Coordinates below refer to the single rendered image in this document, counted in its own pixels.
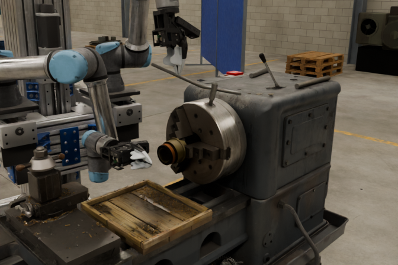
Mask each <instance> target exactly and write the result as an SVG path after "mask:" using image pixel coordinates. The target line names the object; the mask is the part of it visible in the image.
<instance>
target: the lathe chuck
mask: <svg viewBox="0 0 398 265"><path fill-rule="evenodd" d="M207 103H209V99H199V100H196V101H191V102H186V103H183V107H184V109H185V113H186V115H187V118H188V121H189V123H190V126H191V129H192V131H193V132H194V133H195V134H193V135H191V136H189V137H187V138H183V139H181V140H184V141H185V142H186V144H187V145H189V144H192V143H196V142H198V141H201V142H203V143H206V144H209V145H212V146H215V147H218V148H221V149H224V150H226V149H227V147H228V148H229V158H228V159H227V160H226V159H224V160H223V159H218V160H215V161H209V160H207V159H204V158H202V159H196V158H194V157H192V158H190V160H189V162H188V164H187V166H186V168H185V170H184V171H183V173H182V175H183V176H184V177H186V178H187V179H188V180H190V181H192V182H194V183H197V184H201V185H205V184H208V183H211V182H213V181H216V180H218V179H219V178H220V177H222V176H223V175H225V176H227V175H229V174H231V172H232V171H234V169H235V168H236V166H237V164H238V162H239V158H240V152H241V142H240V135H239V130H238V128H237V125H236V123H235V121H234V119H233V117H232V116H231V114H230V113H229V112H228V110H227V109H226V108H225V107H224V106H223V105H221V104H220V103H218V102H216V101H213V105H214V107H210V106H207V105H206V104H207ZM172 124H174V123H173V120H172V117H171V115H170V116H169V119H168V123H167V126H166V141H168V140H169V139H170V137H169V134H170V133H172V130H171V126H170V125H172ZM225 176H223V177H225Z"/></svg>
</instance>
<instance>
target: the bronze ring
mask: <svg viewBox="0 0 398 265"><path fill-rule="evenodd" d="M186 145H187V144H186V142H185V141H184V140H181V139H178V138H175V137H172V138H170V139H169V140H168V141H166V142H164V143H163V144H162V145H160V146H159V147H158V149H157V155H158V159H159V160H160V162H161V163H162V164H164V165H170V164H175V163H177V162H182V161H184V159H185V157H186V151H185V147H184V146H186Z"/></svg>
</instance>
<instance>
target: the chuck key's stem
mask: <svg viewBox="0 0 398 265"><path fill-rule="evenodd" d="M217 87H218V84H217V83H215V82H213V83H212V85H211V90H210V95H209V103H208V105H209V106H212V104H213V101H214V99H215V96H216V90H217Z"/></svg>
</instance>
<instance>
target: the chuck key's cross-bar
mask: <svg viewBox="0 0 398 265"><path fill-rule="evenodd" d="M151 66H153V67H155V68H158V69H160V70H162V71H164V72H166V73H169V74H171V75H173V76H175V77H178V78H180V79H182V80H184V81H186V82H188V83H191V84H193V85H195V86H198V87H199V88H203V89H209V90H211V86H205V85H201V84H199V83H197V82H195V81H192V80H190V79H188V78H186V77H183V76H181V75H178V74H176V73H175V72H172V71H170V70H168V69H166V68H164V67H162V66H159V65H157V64H155V63H152V64H151ZM216 91H219V92H225V93H231V94H235V95H241V92H237V91H231V90H227V89H221V88H217V90H216Z"/></svg>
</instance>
